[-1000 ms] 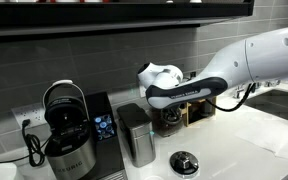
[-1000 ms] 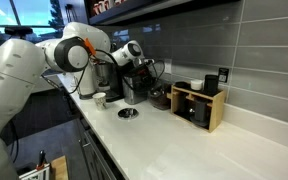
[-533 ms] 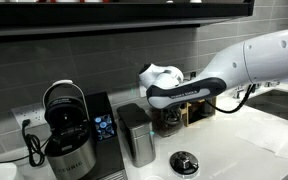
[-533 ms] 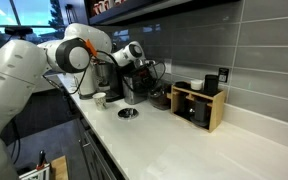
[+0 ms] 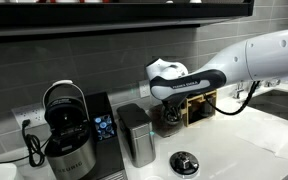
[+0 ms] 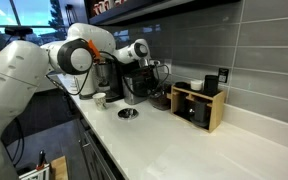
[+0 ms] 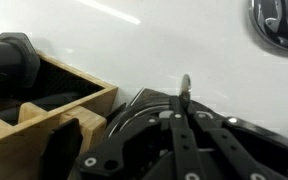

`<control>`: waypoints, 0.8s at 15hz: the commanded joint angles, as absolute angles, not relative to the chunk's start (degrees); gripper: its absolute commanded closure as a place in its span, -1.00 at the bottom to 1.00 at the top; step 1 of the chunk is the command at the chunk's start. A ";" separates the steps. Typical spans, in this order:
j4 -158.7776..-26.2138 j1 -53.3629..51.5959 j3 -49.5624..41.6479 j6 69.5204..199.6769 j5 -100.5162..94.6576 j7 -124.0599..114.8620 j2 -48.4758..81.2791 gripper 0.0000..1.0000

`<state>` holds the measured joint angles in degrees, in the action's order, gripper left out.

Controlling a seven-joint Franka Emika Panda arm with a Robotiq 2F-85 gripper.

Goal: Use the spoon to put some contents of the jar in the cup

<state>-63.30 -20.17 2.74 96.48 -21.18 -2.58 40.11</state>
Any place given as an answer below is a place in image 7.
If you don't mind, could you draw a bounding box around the wooden organizer stand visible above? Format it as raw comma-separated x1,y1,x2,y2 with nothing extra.
0,35,119,180

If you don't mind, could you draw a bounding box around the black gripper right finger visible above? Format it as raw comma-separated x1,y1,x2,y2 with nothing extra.
183,99,288,180

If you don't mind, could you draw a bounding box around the black plastic scoop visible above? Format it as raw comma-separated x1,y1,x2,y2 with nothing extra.
38,118,84,180

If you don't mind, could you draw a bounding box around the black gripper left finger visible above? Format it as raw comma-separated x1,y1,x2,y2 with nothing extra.
78,96,205,180

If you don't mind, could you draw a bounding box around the black coffee press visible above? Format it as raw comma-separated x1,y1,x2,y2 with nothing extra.
0,32,41,98

